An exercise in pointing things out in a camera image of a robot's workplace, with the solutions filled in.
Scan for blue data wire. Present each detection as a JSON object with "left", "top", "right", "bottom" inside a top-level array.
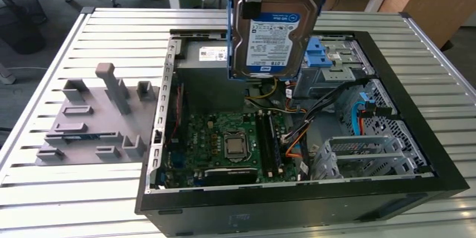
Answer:
[{"left": 350, "top": 91, "right": 376, "bottom": 138}]

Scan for black open PC case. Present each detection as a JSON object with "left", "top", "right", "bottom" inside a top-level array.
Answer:
[{"left": 133, "top": 28, "right": 470, "bottom": 236}]

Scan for metal optical drive cage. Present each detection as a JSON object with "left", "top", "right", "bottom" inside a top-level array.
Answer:
[{"left": 293, "top": 37, "right": 374, "bottom": 99}]

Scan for black graphics card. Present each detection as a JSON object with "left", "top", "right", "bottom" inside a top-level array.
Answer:
[{"left": 202, "top": 167, "right": 258, "bottom": 186}]

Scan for blue drive cage latch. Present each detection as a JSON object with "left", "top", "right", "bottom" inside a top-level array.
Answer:
[{"left": 302, "top": 37, "right": 333, "bottom": 68}]

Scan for disk power wire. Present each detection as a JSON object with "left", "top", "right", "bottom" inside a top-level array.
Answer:
[{"left": 362, "top": 101, "right": 402, "bottom": 119}]

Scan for orange board wires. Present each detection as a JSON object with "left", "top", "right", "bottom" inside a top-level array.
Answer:
[{"left": 285, "top": 134, "right": 309, "bottom": 158}]

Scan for wooden cabinet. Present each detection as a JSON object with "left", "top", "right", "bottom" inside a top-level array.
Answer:
[{"left": 378, "top": 0, "right": 476, "bottom": 51}]

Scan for black cable bundle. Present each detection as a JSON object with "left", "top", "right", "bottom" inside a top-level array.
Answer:
[{"left": 285, "top": 76, "right": 376, "bottom": 144}]

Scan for yellow power wires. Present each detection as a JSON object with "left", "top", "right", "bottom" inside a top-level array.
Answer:
[{"left": 245, "top": 79, "right": 278, "bottom": 100}]

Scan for grey parts rack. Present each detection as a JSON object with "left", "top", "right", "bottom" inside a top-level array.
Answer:
[{"left": 34, "top": 63, "right": 160, "bottom": 166}]

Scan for grey metal foot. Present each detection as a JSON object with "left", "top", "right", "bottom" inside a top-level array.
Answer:
[{"left": 0, "top": 62, "right": 16, "bottom": 85}]

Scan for hard disk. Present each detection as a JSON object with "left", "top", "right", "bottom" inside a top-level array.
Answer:
[{"left": 225, "top": 0, "right": 332, "bottom": 81}]

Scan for CPU socket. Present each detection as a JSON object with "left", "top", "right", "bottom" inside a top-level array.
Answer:
[{"left": 221, "top": 130, "right": 254, "bottom": 164}]

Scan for metal disk bay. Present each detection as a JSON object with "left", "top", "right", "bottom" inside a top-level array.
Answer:
[{"left": 312, "top": 134, "right": 428, "bottom": 181}]

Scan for silver CPU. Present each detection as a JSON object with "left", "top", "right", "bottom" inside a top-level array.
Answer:
[{"left": 224, "top": 135, "right": 248, "bottom": 157}]

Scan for black RAM slot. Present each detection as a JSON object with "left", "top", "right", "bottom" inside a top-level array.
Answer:
[{"left": 254, "top": 111, "right": 274, "bottom": 177}]

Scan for green motherboard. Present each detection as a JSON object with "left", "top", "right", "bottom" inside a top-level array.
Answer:
[{"left": 185, "top": 111, "right": 298, "bottom": 187}]

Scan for grey power supply unit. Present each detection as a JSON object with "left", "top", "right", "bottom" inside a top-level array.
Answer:
[{"left": 174, "top": 40, "right": 249, "bottom": 113}]

